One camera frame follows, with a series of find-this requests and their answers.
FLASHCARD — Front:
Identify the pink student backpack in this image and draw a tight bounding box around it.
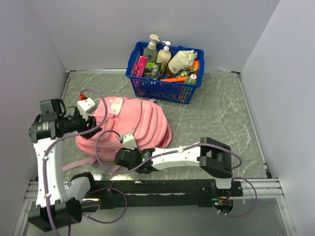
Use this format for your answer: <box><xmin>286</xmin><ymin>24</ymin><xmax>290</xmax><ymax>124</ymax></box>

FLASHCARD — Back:
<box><xmin>62</xmin><ymin>96</ymin><xmax>172</xmax><ymax>171</ymax></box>

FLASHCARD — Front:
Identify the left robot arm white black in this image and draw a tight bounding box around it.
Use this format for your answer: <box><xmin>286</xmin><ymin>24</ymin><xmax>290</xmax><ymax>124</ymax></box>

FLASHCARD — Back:
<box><xmin>28</xmin><ymin>98</ymin><xmax>101</xmax><ymax>232</ymax></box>

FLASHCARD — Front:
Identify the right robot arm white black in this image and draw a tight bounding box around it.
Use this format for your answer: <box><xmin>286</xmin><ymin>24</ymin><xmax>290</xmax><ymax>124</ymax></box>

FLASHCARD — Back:
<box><xmin>114</xmin><ymin>137</ymin><xmax>232</xmax><ymax>196</ymax></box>

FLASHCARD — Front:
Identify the orange toothbrush pack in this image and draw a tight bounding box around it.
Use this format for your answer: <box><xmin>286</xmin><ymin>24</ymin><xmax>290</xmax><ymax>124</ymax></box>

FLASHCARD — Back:
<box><xmin>160</xmin><ymin>76</ymin><xmax>188</xmax><ymax>83</ymax></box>

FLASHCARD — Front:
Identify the pink box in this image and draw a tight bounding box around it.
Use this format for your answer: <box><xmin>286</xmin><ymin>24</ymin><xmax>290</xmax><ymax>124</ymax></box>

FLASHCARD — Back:
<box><xmin>133</xmin><ymin>56</ymin><xmax>148</xmax><ymax>77</ymax></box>

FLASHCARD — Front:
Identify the black green box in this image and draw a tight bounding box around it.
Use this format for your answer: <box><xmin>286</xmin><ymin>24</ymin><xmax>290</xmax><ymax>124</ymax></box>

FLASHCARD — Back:
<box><xmin>143</xmin><ymin>62</ymin><xmax>164</xmax><ymax>80</ymax></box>

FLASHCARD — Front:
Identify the blue plastic basket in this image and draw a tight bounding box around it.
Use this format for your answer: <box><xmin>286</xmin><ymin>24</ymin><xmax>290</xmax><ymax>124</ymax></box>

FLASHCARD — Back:
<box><xmin>126</xmin><ymin>41</ymin><xmax>205</xmax><ymax>104</ymax></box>

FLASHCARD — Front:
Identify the small green bottle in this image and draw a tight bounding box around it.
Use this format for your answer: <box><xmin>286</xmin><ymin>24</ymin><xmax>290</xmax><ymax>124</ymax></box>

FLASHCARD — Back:
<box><xmin>177</xmin><ymin>68</ymin><xmax>198</xmax><ymax>78</ymax></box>

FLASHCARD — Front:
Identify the grey pump bottle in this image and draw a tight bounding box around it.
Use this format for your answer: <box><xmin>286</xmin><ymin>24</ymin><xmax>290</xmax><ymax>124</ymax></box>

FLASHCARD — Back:
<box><xmin>143</xmin><ymin>34</ymin><xmax>160</xmax><ymax>63</ymax></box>

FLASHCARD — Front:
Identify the cream pump bottle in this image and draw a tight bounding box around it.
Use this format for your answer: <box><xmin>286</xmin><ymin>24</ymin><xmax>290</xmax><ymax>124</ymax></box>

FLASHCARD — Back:
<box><xmin>156</xmin><ymin>41</ymin><xmax>171</xmax><ymax>66</ymax></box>

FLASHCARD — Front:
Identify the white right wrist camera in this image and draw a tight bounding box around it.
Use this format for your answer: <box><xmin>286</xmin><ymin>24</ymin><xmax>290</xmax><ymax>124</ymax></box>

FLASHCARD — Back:
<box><xmin>118</xmin><ymin>133</ymin><xmax>137</xmax><ymax>150</ymax></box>

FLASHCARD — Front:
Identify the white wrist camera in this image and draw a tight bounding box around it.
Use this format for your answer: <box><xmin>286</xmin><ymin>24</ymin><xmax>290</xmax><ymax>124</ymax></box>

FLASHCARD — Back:
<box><xmin>118</xmin><ymin>133</ymin><xmax>137</xmax><ymax>150</ymax></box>
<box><xmin>77</xmin><ymin>94</ymin><xmax>97</xmax><ymax>121</ymax></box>

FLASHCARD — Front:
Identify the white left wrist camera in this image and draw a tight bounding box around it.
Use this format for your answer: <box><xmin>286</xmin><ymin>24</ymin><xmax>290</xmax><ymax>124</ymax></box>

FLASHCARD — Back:
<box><xmin>77</xmin><ymin>94</ymin><xmax>97</xmax><ymax>121</ymax></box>

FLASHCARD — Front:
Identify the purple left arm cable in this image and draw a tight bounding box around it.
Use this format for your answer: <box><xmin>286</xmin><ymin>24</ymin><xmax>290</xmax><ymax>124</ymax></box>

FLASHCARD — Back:
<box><xmin>43</xmin><ymin>88</ymin><xmax>128</xmax><ymax>236</ymax></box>

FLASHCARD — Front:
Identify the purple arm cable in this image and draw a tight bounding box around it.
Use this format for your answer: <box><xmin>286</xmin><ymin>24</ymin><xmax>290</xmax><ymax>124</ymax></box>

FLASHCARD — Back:
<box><xmin>43</xmin><ymin>88</ymin><xmax>128</xmax><ymax>236</ymax></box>
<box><xmin>94</xmin><ymin>130</ymin><xmax>258</xmax><ymax>218</ymax></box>

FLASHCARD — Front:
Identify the black mounting base rail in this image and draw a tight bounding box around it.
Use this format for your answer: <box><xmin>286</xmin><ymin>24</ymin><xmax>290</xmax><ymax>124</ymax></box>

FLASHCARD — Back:
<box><xmin>67</xmin><ymin>178</ymin><xmax>285</xmax><ymax>212</ymax></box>

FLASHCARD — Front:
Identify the beige drawstring pouch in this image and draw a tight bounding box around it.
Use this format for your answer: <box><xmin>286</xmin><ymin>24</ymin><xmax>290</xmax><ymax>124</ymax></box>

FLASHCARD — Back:
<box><xmin>167</xmin><ymin>50</ymin><xmax>197</xmax><ymax>75</ymax></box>

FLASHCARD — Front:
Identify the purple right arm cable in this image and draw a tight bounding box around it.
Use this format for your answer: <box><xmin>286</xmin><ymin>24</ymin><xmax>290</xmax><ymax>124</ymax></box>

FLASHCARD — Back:
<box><xmin>94</xmin><ymin>130</ymin><xmax>258</xmax><ymax>218</ymax></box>

